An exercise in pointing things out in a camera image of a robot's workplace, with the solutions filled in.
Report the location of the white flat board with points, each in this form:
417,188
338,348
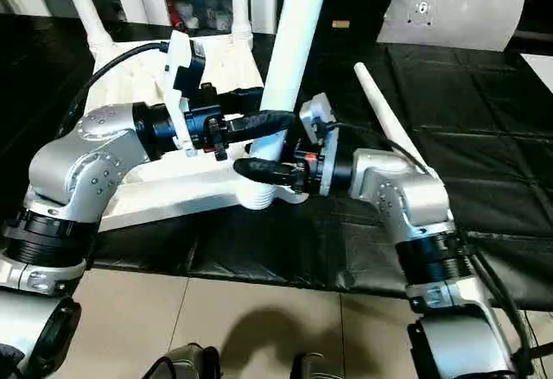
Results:
540,72

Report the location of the red bottle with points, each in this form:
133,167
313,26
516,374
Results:
175,14

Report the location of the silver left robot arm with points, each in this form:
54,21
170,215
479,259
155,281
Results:
73,167

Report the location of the small tan label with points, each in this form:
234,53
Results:
340,24

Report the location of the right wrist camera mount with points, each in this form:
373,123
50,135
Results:
319,128

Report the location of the small white cup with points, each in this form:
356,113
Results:
223,25
194,21

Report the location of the white plastic table leg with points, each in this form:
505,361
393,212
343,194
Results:
241,12
294,51
389,111
88,12

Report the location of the white plastic table top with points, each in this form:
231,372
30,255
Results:
181,189

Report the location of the black stand leg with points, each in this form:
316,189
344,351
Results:
542,351

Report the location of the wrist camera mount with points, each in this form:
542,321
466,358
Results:
181,72
319,128

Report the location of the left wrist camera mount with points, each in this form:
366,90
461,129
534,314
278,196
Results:
181,72

